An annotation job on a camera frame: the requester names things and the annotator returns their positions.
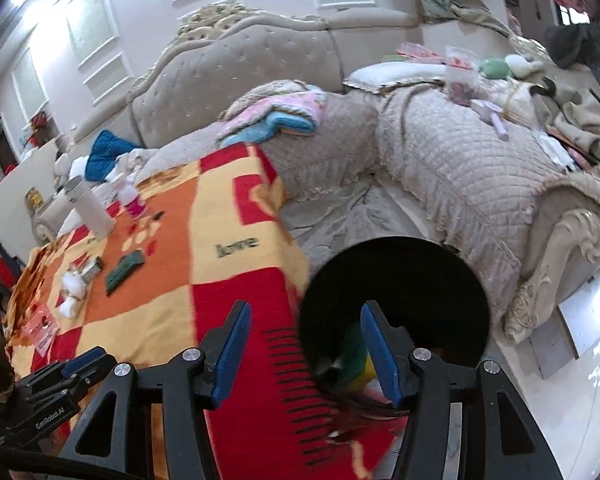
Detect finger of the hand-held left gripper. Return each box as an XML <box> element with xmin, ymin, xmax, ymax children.
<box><xmin>12</xmin><ymin>366</ymin><xmax>98</xmax><ymax>401</ymax></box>
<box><xmin>60</xmin><ymin>346</ymin><xmax>117</xmax><ymax>380</ymax></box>

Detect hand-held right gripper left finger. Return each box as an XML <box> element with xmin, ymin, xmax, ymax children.
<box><xmin>55</xmin><ymin>301</ymin><xmax>252</xmax><ymax>480</ymax></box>

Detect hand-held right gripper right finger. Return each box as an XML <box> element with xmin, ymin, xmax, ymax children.
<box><xmin>360</xmin><ymin>301</ymin><xmax>563</xmax><ymax>480</ymax></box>

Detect pink white packet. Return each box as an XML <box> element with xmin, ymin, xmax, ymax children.
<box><xmin>22</xmin><ymin>305</ymin><xmax>61</xmax><ymax>356</ymax></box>

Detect white tissue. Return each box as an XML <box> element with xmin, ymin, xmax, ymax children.
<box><xmin>55</xmin><ymin>295</ymin><xmax>86</xmax><ymax>318</ymax></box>
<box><xmin>62</xmin><ymin>270</ymin><xmax>88</xmax><ymax>296</ymax></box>

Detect black round bin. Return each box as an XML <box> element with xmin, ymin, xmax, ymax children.
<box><xmin>297</xmin><ymin>237</ymin><xmax>493</xmax><ymax>411</ymax></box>

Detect dark green packet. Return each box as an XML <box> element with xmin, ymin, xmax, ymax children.
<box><xmin>105</xmin><ymin>252</ymin><xmax>146</xmax><ymax>293</ymax></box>

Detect printed rose blanket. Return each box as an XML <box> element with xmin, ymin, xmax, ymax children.
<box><xmin>5</xmin><ymin>142</ymin><xmax>396</xmax><ymax>480</ymax></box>

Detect grey cloth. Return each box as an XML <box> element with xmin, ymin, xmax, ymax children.
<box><xmin>280</xmin><ymin>180</ymin><xmax>456</xmax><ymax>281</ymax></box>

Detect grey thermos bottle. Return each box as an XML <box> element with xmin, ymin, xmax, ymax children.
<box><xmin>62</xmin><ymin>176</ymin><xmax>116</xmax><ymax>238</ymax></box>

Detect white bottle pink label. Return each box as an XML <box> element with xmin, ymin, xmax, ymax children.
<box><xmin>114</xmin><ymin>180</ymin><xmax>147</xmax><ymax>218</ymax></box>

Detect white cabinet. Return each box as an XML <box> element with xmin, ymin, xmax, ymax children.
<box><xmin>0</xmin><ymin>135</ymin><xmax>63</xmax><ymax>256</ymax></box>

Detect white flat board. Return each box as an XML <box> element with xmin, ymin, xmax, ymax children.
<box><xmin>530</xmin><ymin>280</ymin><xmax>600</xmax><ymax>381</ymax></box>

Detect white plush toy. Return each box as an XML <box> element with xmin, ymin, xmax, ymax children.
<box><xmin>54</xmin><ymin>152</ymin><xmax>88</xmax><ymax>181</ymax></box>

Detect white garment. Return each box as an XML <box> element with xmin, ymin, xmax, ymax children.
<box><xmin>107</xmin><ymin>150</ymin><xmax>146</xmax><ymax>181</ymax></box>

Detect blue jacket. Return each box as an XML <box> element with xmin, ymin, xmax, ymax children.
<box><xmin>86</xmin><ymin>130</ymin><xmax>143</xmax><ymax>183</ymax></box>

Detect blue folded blanket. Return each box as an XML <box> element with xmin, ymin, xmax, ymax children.
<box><xmin>220</xmin><ymin>110</ymin><xmax>318</xmax><ymax>148</ymax></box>

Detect dark door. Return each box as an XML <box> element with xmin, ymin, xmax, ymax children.
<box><xmin>0</xmin><ymin>117</ymin><xmax>21</xmax><ymax>171</ymax></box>

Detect red decoration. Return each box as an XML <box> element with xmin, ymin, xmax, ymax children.
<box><xmin>27</xmin><ymin>112</ymin><xmax>51</xmax><ymax>136</ymax></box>

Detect pink folded blanket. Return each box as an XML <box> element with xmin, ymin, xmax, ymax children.
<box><xmin>217</xmin><ymin>87</ymin><xmax>328</xmax><ymax>136</ymax></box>

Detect patterned beige cushion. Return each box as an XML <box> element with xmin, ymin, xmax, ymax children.
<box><xmin>225</xmin><ymin>80</ymin><xmax>306</xmax><ymax>116</ymax></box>

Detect lilac hair brush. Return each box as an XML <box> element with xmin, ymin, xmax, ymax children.
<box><xmin>472</xmin><ymin>99</ymin><xmax>511</xmax><ymax>142</ymax></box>

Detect white ruffled pillow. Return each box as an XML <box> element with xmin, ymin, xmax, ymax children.
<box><xmin>342</xmin><ymin>62</ymin><xmax>451</xmax><ymax>96</ymax></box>

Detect clear bag red contents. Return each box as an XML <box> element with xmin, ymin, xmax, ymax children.
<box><xmin>445</xmin><ymin>46</ymin><xmax>481</xmax><ymax>106</ymax></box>

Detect beige tufted sofa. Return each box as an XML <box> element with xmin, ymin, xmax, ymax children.
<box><xmin>32</xmin><ymin>2</ymin><xmax>600</xmax><ymax>346</ymax></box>

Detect pink plastic packets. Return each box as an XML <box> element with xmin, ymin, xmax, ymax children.
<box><xmin>397</xmin><ymin>42</ymin><xmax>446</xmax><ymax>63</ymax></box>

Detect beige garment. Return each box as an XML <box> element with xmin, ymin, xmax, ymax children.
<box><xmin>530</xmin><ymin>77</ymin><xmax>600</xmax><ymax>171</ymax></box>

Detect green plush toy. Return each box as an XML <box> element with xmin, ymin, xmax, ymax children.
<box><xmin>480</xmin><ymin>57</ymin><xmax>513</xmax><ymax>80</ymax></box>

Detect white plush rabbit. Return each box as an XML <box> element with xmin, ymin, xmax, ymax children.
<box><xmin>505</xmin><ymin>54</ymin><xmax>546</xmax><ymax>78</ymax></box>

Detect black jacket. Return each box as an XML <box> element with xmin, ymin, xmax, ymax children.
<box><xmin>545</xmin><ymin>22</ymin><xmax>600</xmax><ymax>126</ymax></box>

